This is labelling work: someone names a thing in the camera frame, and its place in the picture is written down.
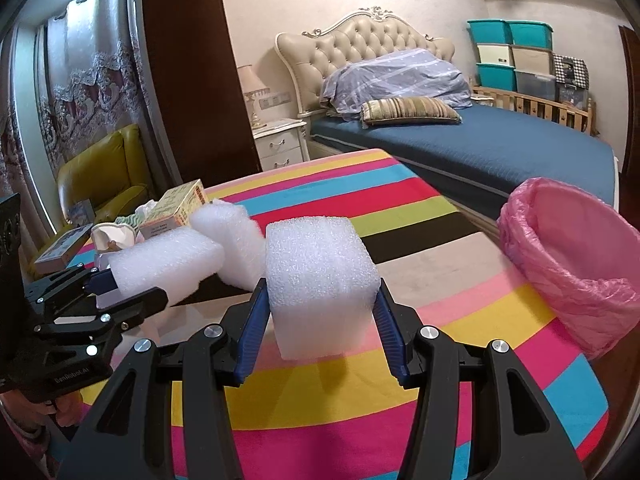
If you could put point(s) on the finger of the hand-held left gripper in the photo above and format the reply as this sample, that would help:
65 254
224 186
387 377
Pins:
140 305
102 282

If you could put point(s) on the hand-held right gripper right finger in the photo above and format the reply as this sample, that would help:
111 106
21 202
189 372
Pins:
392 330

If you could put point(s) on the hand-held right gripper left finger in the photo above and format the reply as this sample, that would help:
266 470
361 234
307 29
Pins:
252 330

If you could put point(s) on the white foam slab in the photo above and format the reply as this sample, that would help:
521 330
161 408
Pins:
165 265

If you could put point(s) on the white pink paper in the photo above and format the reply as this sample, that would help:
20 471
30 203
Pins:
112 235

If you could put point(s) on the white foam cube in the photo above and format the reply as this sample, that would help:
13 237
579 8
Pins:
320 280

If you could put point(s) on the pink lined waste bin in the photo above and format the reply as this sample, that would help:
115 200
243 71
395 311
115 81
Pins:
575 305

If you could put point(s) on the person's left hand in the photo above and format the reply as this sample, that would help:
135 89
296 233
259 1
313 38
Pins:
65 407

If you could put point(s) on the flat printed book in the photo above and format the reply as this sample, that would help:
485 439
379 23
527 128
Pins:
62 247

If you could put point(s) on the green patterned wrapper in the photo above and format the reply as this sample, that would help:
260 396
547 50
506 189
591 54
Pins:
131 217

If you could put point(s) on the tall white foam block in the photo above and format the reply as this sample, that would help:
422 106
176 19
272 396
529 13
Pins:
235 240

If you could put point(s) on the yellow tissue box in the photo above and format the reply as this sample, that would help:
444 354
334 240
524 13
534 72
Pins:
170 210

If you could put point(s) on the yellow-green leather armchair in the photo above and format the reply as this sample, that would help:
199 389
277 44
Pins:
100 170

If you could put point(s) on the striped colourful tablecloth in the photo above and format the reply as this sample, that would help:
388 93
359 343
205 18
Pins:
425 200

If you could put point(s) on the white nightstand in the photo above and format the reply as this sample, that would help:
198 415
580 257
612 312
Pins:
280 147

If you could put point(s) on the lace patterned curtain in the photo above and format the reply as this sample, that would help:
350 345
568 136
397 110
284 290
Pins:
85 85

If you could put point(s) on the beige tufted bed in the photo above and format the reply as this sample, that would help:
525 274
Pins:
500 160

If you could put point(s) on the dark wooden wardrobe panel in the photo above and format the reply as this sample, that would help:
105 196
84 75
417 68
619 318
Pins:
195 85

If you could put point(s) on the gold striped pillow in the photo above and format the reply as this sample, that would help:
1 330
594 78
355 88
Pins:
410 110

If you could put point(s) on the beige table lamp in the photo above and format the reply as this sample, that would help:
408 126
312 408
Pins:
248 82

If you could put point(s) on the blue striped duvet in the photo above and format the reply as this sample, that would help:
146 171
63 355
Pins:
395 80

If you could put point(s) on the teal storage box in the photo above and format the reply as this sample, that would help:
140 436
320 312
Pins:
530 35
490 32
496 77

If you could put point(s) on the grey clear storage box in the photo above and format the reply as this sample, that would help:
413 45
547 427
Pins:
536 86

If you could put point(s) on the beige white-lidded storage box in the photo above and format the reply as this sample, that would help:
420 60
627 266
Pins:
495 55

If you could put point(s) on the small grey storage box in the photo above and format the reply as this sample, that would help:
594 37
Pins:
572 94

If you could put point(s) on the beige brown storage box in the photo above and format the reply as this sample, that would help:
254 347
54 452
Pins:
532 61

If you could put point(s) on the houndstooth storage bag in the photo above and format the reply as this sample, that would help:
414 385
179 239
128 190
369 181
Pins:
570 67

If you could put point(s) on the dark wooden door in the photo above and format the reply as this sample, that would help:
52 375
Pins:
631 100

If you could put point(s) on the wall socket plate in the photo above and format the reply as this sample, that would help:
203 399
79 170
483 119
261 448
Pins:
275 100

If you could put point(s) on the wooden crib rail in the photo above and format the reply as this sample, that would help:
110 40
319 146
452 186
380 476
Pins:
550 105

